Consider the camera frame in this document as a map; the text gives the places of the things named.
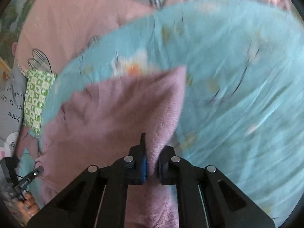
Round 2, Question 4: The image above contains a teal floral quilt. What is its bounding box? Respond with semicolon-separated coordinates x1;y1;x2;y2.
17;0;304;228

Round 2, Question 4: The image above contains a pink folded blanket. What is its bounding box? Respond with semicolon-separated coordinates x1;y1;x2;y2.
14;126;40;160

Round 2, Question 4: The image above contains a gold framed floral painting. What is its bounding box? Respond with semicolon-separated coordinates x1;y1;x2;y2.
0;0;53;82

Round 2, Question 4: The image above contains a person's left hand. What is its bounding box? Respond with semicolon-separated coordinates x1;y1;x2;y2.
17;192;40;224

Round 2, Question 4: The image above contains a mauve knit sweater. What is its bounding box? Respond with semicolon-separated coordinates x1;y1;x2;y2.
37;66;186;227

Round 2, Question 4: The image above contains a grey printed pillow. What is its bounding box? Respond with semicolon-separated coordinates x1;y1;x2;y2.
0;61;29;162

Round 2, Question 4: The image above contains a green checkered pillow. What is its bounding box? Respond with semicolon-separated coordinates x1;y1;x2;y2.
23;70;57;135

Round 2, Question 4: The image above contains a pink heart-print duvet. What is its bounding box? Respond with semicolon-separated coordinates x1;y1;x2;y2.
12;0;292;74

